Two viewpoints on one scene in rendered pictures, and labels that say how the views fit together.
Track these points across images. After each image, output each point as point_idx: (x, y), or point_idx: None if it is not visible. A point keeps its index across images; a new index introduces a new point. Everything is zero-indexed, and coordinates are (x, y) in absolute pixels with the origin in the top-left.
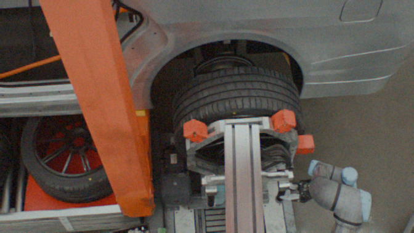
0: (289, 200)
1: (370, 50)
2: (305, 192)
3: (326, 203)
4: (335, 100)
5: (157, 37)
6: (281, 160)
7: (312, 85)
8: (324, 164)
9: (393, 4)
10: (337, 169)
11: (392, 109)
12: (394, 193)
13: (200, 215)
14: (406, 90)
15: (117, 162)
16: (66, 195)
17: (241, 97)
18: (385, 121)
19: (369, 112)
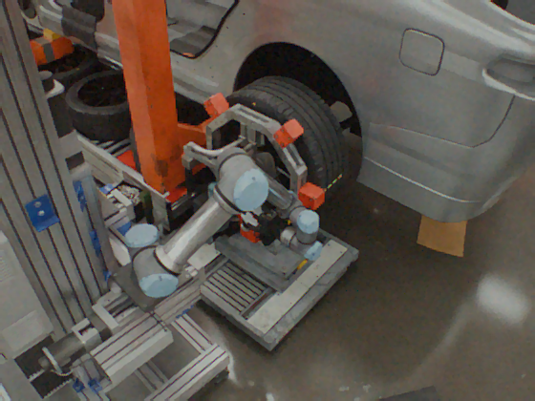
0: (246, 221)
1: (433, 134)
2: (260, 217)
3: (217, 160)
4: (437, 274)
5: (245, 21)
6: (257, 163)
7: (371, 165)
8: (295, 197)
9: (458, 57)
10: (302, 209)
11: (488, 319)
12: (417, 386)
13: (220, 260)
14: (520, 315)
15: (131, 73)
16: (137, 157)
17: (270, 94)
18: (472, 324)
19: (461, 306)
